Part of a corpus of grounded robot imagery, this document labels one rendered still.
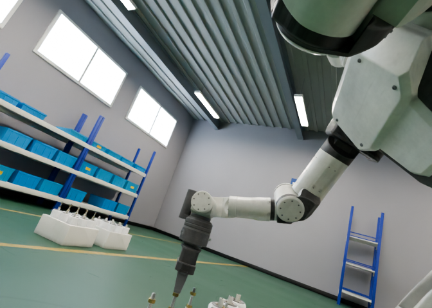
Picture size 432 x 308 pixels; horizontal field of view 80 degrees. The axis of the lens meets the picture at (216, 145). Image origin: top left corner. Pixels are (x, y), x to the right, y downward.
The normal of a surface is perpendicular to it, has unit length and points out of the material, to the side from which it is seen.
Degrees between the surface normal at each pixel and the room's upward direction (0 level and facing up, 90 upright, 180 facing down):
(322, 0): 156
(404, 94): 143
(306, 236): 90
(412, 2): 148
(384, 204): 90
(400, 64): 107
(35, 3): 90
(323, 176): 119
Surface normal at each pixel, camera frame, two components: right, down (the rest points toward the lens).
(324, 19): -0.26, 0.77
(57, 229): -0.29, -0.39
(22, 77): 0.87, 0.13
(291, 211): -0.16, 0.16
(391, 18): -0.67, 0.54
